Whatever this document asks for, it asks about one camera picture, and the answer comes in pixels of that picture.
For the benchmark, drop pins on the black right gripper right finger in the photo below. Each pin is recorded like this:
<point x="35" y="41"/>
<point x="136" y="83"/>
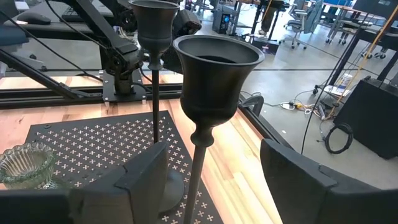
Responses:
<point x="311" y="193"/>

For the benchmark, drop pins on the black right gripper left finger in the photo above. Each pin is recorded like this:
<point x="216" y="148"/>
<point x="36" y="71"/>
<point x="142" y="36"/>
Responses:
<point x="143" y="186"/>

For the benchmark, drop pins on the clear ribbed glass candle holder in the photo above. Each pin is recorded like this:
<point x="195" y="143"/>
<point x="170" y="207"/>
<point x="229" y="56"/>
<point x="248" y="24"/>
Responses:
<point x="28" y="168"/>

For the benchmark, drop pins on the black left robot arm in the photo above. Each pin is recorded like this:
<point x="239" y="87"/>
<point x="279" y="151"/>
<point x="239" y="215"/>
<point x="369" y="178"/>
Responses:
<point x="124" y="62"/>

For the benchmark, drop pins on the black perforated metal riser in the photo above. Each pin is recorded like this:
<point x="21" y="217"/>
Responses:
<point x="93" y="140"/>

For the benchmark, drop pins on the black floor cabinet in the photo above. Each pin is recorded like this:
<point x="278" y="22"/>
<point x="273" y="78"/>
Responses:
<point x="370" y="118"/>

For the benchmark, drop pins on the white plastic tub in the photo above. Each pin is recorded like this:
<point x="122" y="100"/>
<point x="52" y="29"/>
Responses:
<point x="346" y="81"/>

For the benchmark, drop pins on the black desk with castors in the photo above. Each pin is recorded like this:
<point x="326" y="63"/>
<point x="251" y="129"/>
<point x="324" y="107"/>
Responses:
<point x="373" y="34"/>

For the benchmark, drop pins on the grey office chair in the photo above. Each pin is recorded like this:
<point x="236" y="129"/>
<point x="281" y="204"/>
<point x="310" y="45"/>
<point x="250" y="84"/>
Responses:
<point x="298" y="18"/>

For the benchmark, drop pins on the black computer tower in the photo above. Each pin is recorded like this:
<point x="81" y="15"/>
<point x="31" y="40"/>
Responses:
<point x="222" y="21"/>

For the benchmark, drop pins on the black computer mouse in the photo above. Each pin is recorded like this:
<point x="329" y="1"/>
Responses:
<point x="34" y="18"/>

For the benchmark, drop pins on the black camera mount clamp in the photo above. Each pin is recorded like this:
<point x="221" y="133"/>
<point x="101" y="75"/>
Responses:
<point x="253" y="101"/>

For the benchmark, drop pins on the black aluminium table frame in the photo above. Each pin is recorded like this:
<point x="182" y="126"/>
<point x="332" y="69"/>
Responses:
<point x="46" y="98"/>

